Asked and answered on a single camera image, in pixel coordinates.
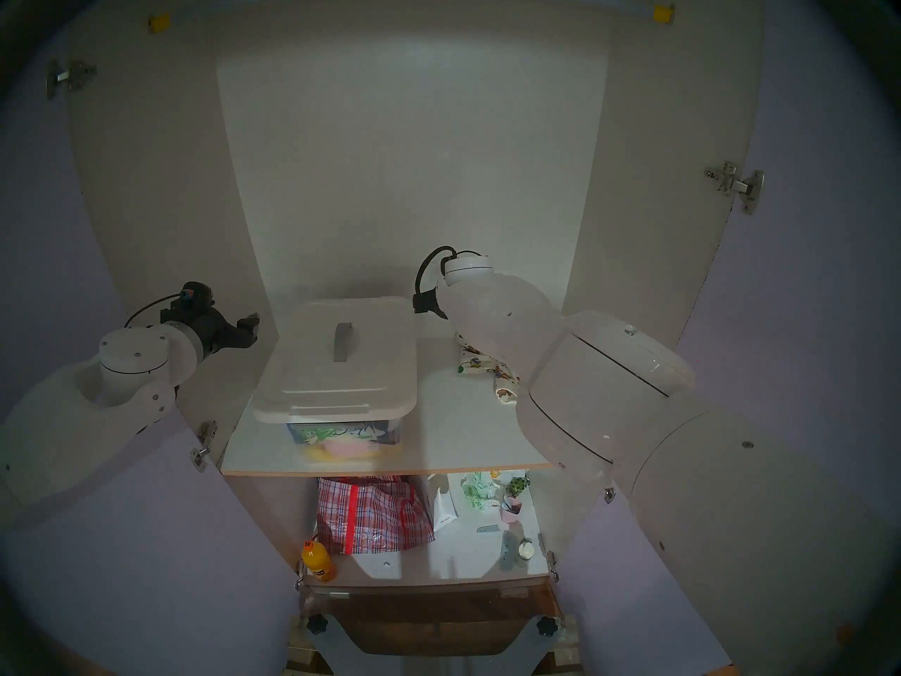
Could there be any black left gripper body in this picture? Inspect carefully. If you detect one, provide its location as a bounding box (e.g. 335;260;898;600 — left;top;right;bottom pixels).
160;300;256;358

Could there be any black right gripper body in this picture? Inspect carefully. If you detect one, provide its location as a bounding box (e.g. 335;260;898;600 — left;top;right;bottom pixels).
412;287;450;321

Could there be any cream cartoon print garment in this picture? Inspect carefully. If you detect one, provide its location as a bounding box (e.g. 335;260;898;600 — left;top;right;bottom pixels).
454;333;522;406

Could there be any white bin lid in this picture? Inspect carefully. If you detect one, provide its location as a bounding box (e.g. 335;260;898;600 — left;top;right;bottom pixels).
252;296;418;425

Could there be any navy leaf print garment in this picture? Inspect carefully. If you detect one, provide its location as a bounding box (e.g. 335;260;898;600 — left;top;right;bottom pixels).
289;420;401;446

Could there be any pale green crumpled cloth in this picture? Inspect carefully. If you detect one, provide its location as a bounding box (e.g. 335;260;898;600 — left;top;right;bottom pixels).
458;472;502;510

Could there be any small white paper box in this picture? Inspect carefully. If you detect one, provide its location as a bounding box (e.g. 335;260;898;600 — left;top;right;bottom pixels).
431;477;460;534

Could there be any red plaid woven bag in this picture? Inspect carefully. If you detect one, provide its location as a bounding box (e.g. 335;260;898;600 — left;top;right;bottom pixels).
317;476;436;556

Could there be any orange juice bottle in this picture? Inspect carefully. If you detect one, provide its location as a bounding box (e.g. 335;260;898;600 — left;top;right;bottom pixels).
301;539;337;584

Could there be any lavender wardrobe door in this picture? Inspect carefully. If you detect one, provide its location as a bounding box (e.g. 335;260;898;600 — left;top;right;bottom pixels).
556;0;901;676
0;48;303;676

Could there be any pale wardrobe hanging rod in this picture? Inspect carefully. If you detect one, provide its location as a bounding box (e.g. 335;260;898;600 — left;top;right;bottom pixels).
165;0;659;26

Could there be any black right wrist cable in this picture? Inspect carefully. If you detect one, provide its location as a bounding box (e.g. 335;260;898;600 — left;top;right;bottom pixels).
415;246;483;299

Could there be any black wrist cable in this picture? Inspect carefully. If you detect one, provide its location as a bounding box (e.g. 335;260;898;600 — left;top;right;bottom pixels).
125;293;182;328
415;246;483;299

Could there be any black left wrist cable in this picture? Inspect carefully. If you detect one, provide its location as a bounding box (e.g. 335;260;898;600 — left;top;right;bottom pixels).
125;293;182;328

